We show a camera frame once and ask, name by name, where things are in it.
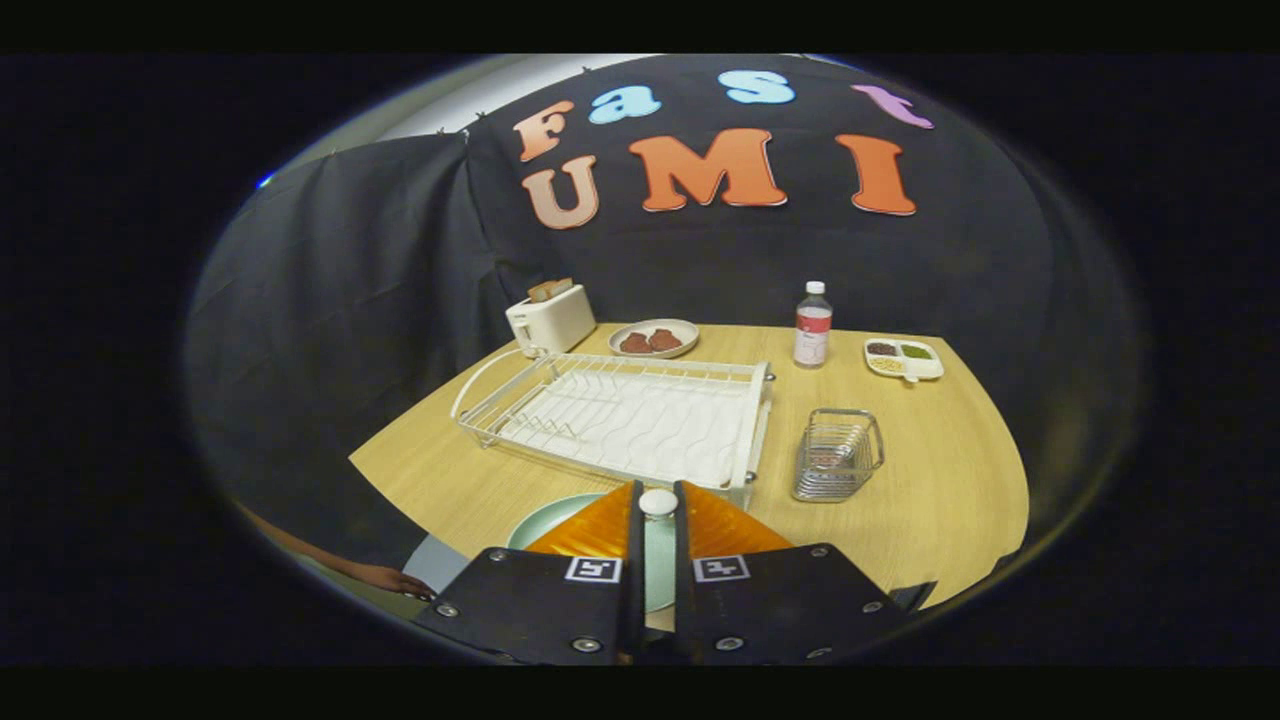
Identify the pale green plate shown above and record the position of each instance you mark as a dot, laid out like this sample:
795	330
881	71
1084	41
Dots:
555	518

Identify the toast slices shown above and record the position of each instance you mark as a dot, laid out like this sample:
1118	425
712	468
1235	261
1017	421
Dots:
550	289

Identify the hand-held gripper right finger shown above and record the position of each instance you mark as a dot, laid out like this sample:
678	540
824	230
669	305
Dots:
790	610

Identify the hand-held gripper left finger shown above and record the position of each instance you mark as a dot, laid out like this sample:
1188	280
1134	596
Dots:
530	610

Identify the brown meat patty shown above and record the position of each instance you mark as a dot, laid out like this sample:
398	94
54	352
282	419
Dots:
636	344
665	340

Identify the clear bottle with red label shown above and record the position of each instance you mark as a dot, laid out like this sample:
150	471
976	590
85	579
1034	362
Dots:
812	335

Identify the white divided tray of beans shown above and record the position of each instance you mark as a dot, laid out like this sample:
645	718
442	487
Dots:
925	365

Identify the beige plate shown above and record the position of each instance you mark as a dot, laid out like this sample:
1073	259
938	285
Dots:
685	328

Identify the white toaster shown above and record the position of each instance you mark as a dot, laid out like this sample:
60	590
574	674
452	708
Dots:
550	322

